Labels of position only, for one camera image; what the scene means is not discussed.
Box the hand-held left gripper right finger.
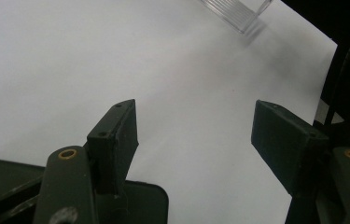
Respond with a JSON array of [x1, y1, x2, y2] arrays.
[[250, 99, 329, 198]]

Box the clear plastic ribbed tray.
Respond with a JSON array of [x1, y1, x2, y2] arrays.
[[198, 0, 273, 35]]

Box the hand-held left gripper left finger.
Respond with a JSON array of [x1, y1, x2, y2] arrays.
[[87, 99, 140, 196]]

